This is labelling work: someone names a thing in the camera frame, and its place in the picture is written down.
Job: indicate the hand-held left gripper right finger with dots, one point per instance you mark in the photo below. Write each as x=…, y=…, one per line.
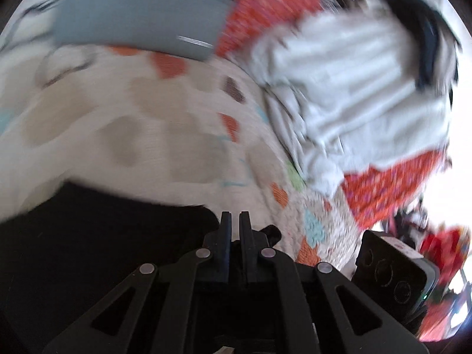
x=245, y=233

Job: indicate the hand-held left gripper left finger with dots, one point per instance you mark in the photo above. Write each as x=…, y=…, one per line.
x=225, y=233

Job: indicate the black pants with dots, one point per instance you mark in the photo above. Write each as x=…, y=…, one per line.
x=99, y=250

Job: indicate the red patterned cloth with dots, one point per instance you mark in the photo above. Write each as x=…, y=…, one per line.
x=387, y=191

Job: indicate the patchwork printed blanket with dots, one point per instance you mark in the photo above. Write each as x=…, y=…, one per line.
x=147, y=125

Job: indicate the white striped garment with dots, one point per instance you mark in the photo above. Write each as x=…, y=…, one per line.
x=354, y=96

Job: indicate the grey-blue pillow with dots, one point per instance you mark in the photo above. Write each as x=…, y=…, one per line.
x=143, y=11

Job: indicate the black garment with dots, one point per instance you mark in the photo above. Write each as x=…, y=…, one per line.
x=424, y=33

